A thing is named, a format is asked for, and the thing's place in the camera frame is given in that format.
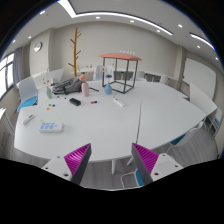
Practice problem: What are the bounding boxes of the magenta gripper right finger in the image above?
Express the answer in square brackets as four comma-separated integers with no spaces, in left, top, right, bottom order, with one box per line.
[131,143,159,185]

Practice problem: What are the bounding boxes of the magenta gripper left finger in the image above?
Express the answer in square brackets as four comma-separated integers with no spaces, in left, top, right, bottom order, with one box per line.
[64,143,92,185]

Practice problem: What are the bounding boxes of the white chair under table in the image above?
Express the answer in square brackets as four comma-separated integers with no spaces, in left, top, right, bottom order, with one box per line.
[121,169,144,188]

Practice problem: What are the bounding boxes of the black rectangular box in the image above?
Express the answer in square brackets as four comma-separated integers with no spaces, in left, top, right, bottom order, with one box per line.
[69,98,81,106]

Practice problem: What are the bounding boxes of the white chair right side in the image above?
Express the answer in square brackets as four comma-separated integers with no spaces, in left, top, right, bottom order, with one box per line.
[168,121,204,151]

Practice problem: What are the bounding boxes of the green glass vase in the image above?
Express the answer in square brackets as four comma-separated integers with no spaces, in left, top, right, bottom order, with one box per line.
[46,86,52,99]

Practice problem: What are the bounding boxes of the grey backpack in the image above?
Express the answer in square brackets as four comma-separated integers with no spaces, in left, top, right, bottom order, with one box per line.
[52,79,82,95]

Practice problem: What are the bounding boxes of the pink vase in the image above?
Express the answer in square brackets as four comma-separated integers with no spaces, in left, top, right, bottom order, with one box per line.
[79,75,89,97]

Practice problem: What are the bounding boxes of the blue vase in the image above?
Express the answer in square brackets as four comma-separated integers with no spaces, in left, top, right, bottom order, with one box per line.
[104,74,112,95]

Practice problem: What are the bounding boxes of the white chair blue seat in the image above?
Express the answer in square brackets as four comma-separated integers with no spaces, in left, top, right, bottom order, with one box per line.
[17,76,38,111]

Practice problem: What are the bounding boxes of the wooden coat tree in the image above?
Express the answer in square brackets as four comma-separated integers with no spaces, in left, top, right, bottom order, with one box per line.
[68,27,82,77]

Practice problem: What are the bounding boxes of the black frame orange-top stand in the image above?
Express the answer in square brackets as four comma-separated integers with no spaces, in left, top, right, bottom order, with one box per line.
[101,53,140,94]

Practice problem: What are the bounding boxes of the whiteboard on wall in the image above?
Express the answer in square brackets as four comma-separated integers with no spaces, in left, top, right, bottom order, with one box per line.
[183,58,216,91]

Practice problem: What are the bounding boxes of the round wall clock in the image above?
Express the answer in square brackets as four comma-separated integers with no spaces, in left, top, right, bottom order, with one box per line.
[34,42,42,52]

